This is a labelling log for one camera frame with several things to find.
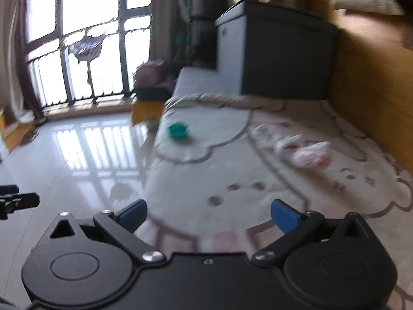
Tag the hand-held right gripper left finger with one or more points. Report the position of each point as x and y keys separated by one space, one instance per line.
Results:
x=134 y=214

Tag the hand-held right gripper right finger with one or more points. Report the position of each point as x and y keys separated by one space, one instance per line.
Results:
x=285 y=216

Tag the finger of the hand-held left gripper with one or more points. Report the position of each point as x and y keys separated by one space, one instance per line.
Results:
x=22 y=199
x=8 y=190

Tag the wooden low cabinet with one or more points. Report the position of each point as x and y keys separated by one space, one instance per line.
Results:
x=16 y=132

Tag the grey slippers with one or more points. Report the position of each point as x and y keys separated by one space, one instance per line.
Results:
x=30 y=134

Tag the white and red plastic bag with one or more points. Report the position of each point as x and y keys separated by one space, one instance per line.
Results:
x=309 y=156

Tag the cartoon printed bed sheet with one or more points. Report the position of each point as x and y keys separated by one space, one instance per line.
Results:
x=242 y=168

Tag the clear white plastic bag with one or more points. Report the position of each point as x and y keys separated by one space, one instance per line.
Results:
x=279 y=142

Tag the green plastic lid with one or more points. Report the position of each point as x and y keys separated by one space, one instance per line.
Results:
x=178 y=131

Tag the dark storage bin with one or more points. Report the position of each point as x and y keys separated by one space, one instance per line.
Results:
x=151 y=92

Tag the brown curtain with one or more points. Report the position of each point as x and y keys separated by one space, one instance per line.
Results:
x=16 y=55

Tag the pink cloth bundle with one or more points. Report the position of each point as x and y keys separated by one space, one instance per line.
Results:
x=150 y=71

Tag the grey mattress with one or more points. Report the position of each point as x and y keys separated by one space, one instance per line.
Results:
x=196 y=80

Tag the hanging net basket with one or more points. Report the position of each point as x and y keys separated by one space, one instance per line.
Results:
x=85 y=46

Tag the grey storage box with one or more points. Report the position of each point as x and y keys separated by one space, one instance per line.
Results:
x=274 y=45

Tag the beige curtain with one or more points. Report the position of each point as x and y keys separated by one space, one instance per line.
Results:
x=161 y=16

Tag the black shelf unit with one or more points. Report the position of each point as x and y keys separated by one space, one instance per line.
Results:
x=200 y=22

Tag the black window frame railing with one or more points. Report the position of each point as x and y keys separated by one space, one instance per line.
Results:
x=122 y=38

